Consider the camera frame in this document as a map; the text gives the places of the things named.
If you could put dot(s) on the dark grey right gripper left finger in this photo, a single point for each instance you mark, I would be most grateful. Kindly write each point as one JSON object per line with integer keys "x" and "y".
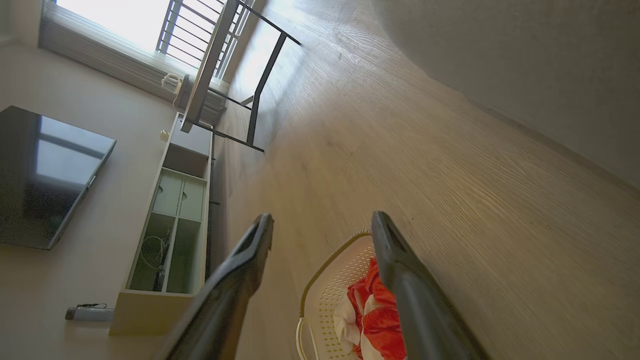
{"x": 220, "y": 305}

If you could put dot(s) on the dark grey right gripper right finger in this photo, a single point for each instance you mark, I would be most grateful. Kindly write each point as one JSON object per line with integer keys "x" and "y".
{"x": 420, "y": 310}

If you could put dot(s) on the red white cloth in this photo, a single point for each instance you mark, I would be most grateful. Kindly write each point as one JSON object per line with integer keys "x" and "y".
{"x": 382, "y": 325}

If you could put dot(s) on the grey fabric sofa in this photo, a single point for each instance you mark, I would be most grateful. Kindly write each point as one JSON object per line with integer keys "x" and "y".
{"x": 540, "y": 65}

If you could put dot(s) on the white open TV cabinet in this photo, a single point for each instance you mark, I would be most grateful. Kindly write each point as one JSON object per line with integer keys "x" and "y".
{"x": 170, "y": 235}

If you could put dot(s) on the cream perforated laundry basket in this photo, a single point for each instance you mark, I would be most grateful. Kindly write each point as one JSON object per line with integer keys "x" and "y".
{"x": 325, "y": 300}

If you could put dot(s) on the black flat screen television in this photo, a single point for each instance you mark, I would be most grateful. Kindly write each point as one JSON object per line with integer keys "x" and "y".
{"x": 45, "y": 180}

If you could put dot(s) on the table with black metal legs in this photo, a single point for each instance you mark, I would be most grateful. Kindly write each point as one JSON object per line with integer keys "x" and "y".
{"x": 210, "y": 60}

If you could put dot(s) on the grey pleated curtain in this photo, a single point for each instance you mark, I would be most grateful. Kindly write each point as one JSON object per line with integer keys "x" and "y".
{"x": 115, "y": 60}

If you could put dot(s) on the grey window railing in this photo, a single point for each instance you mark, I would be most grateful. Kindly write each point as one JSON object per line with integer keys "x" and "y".
{"x": 185, "y": 30}

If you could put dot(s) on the white wall socket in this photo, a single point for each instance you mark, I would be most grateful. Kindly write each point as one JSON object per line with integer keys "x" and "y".
{"x": 164, "y": 135}

